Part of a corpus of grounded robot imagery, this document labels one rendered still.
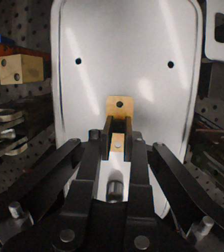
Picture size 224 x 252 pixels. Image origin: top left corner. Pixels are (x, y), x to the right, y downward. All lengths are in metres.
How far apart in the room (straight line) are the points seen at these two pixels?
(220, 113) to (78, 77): 0.55
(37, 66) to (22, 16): 0.47
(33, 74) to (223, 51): 0.27
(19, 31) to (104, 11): 0.47
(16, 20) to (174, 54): 0.58
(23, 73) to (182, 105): 0.22
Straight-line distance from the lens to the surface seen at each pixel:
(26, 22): 0.65
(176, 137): 0.25
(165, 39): 0.23
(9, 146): 0.21
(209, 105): 0.62
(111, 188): 0.27
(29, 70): 0.20
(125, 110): 0.21
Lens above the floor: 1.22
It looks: 70 degrees down
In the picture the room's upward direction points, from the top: 168 degrees counter-clockwise
